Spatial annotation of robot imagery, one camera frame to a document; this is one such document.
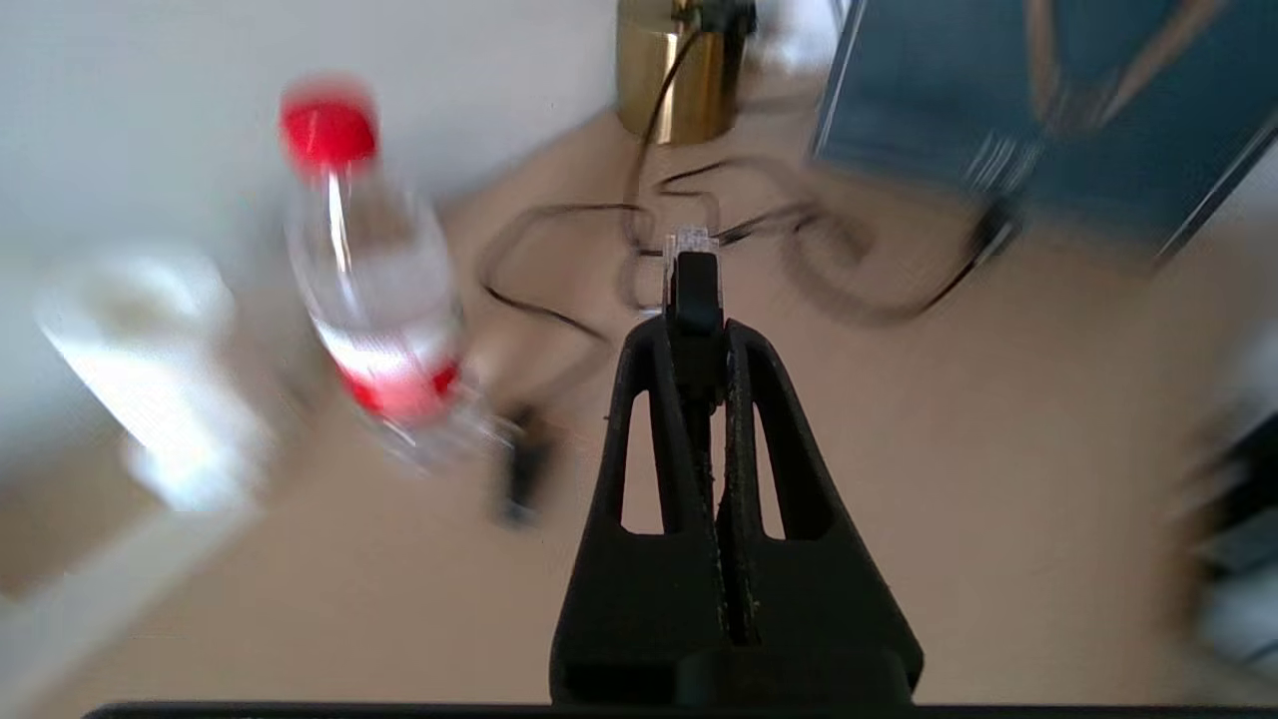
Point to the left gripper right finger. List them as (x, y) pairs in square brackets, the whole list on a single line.
[(819, 609)]

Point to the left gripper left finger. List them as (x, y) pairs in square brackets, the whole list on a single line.
[(639, 609)]

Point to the water bottle with red cap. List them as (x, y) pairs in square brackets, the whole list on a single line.
[(374, 300)]

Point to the brass desk lamp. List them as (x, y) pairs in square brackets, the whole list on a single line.
[(669, 70)]

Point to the white toilet paper roll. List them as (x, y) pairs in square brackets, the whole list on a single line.
[(150, 379)]

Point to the dark teal gift bag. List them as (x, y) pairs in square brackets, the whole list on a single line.
[(1048, 100)]

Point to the black inline adapter box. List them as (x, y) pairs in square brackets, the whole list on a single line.
[(727, 12)]

